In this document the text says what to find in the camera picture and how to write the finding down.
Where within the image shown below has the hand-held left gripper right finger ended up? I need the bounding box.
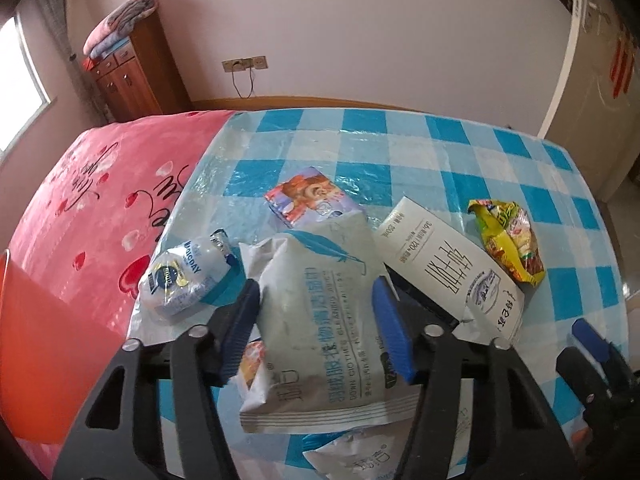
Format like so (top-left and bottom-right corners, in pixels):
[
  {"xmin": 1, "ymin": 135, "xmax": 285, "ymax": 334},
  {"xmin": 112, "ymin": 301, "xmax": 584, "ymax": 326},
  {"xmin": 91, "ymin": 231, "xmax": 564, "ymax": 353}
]
[{"xmin": 371, "ymin": 276, "xmax": 576, "ymax": 480}]

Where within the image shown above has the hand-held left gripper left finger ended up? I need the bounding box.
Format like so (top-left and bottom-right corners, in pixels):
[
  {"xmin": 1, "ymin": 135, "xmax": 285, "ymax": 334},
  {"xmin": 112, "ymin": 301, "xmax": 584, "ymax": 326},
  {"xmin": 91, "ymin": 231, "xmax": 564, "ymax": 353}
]
[{"xmin": 52, "ymin": 277, "xmax": 262, "ymax": 480}]

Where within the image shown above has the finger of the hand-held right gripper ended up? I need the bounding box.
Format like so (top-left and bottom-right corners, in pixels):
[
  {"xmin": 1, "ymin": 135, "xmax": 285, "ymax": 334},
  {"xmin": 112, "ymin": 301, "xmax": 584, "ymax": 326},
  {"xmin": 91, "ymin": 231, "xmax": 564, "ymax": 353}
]
[
  {"xmin": 556, "ymin": 346, "xmax": 602, "ymax": 409},
  {"xmin": 571, "ymin": 317, "xmax": 632, "ymax": 381}
]

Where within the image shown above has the white wet wipes pack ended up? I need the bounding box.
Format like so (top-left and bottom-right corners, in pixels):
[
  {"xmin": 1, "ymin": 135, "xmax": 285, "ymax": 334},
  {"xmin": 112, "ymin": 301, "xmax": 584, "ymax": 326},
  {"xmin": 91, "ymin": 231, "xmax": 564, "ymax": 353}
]
[
  {"xmin": 237, "ymin": 211, "xmax": 426, "ymax": 435},
  {"xmin": 302, "ymin": 430, "xmax": 436, "ymax": 480}
]

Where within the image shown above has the white carton box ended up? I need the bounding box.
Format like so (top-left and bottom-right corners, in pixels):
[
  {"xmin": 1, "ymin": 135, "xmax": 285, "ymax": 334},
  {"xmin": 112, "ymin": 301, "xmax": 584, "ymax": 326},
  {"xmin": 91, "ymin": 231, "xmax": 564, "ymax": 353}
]
[{"xmin": 375, "ymin": 197, "xmax": 526, "ymax": 346}]

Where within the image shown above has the colourful printed small box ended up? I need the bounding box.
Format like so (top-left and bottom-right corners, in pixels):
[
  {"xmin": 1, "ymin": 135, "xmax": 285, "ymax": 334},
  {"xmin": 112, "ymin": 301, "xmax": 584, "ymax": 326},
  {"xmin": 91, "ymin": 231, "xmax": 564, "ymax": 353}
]
[{"xmin": 264, "ymin": 166, "xmax": 368, "ymax": 231}]

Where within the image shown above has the cartoon printed snack packet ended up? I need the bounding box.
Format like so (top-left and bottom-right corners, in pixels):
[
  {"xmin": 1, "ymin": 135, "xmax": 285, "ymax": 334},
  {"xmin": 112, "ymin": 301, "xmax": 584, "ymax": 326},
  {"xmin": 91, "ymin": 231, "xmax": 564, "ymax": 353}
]
[{"xmin": 237, "ymin": 340, "xmax": 266, "ymax": 396}]

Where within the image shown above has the white blue yogurt pouch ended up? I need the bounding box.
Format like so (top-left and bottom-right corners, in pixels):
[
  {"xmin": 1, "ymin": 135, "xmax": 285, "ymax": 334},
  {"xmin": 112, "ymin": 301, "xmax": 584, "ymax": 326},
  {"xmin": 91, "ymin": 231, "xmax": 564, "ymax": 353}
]
[{"xmin": 137, "ymin": 230, "xmax": 246, "ymax": 317}]

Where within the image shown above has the yellow snack wrapper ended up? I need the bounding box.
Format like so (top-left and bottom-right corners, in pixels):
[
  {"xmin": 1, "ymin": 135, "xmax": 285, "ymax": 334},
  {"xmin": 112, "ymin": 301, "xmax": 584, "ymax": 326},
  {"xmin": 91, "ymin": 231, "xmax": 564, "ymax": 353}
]
[{"xmin": 467, "ymin": 199, "xmax": 546, "ymax": 287}]

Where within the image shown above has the blue checked plastic cloth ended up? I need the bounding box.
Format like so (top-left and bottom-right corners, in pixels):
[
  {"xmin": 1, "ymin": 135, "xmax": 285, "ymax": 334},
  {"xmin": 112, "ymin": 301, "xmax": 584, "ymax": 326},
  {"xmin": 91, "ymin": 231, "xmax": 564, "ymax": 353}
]
[{"xmin": 125, "ymin": 107, "xmax": 628, "ymax": 480}]

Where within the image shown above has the pink printed bed sheet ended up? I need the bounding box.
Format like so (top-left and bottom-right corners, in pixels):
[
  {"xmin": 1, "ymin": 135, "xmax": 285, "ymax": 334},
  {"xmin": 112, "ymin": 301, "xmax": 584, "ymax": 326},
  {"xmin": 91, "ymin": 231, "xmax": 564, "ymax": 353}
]
[{"xmin": 7, "ymin": 109, "xmax": 236, "ymax": 321}]

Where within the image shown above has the wooden bed headboard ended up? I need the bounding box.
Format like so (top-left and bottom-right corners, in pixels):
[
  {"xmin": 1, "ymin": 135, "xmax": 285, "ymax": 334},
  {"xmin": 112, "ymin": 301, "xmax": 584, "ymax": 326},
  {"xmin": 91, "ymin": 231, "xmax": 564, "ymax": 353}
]
[{"xmin": 192, "ymin": 96, "xmax": 416, "ymax": 112}]

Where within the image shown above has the white door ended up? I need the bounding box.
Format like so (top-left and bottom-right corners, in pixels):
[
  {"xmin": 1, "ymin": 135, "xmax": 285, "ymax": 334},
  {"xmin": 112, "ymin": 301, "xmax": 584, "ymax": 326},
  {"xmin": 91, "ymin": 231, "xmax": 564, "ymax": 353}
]
[{"xmin": 537, "ymin": 0, "xmax": 640, "ymax": 201}]

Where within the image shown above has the red door decoration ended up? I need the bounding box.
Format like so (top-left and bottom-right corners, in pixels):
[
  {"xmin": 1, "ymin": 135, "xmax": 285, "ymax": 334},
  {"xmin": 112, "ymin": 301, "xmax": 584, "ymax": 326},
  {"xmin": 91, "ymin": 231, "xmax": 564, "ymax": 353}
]
[{"xmin": 607, "ymin": 35, "xmax": 636, "ymax": 106}]

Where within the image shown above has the wooden cabinet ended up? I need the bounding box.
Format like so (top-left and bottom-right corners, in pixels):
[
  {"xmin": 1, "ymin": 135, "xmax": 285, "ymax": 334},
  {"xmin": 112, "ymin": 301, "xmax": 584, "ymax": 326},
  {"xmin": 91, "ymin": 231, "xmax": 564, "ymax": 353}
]
[{"xmin": 82, "ymin": 10, "xmax": 193, "ymax": 123}]

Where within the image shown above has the blue folded blanket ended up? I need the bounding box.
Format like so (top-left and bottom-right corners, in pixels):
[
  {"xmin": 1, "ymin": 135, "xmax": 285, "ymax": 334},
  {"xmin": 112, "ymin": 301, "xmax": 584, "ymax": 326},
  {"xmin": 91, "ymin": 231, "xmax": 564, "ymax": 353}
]
[{"xmin": 90, "ymin": 35, "xmax": 136, "ymax": 59}]

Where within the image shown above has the window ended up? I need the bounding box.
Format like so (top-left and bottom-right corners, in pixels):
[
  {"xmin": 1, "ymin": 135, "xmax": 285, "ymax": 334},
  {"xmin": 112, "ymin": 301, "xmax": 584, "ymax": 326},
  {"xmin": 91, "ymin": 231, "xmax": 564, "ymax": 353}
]
[{"xmin": 0, "ymin": 15, "xmax": 51, "ymax": 156}]

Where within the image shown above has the pink floral folded blanket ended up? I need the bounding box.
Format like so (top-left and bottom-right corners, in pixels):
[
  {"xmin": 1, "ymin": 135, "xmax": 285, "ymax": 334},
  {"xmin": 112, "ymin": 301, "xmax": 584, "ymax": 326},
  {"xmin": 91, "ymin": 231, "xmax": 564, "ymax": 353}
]
[{"xmin": 82, "ymin": 0, "xmax": 158, "ymax": 53}]

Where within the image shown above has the grey curtain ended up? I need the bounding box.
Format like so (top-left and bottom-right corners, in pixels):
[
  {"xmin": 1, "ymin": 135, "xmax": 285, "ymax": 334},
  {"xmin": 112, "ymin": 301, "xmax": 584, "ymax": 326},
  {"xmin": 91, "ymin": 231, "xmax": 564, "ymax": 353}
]
[{"xmin": 30, "ymin": 0, "xmax": 71, "ymax": 56}]

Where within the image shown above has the thin wall cable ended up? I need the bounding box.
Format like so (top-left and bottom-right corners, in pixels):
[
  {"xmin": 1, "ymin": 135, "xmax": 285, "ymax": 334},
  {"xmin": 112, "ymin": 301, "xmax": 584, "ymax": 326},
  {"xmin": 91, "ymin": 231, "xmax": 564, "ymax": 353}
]
[{"xmin": 230, "ymin": 67, "xmax": 256, "ymax": 100}]

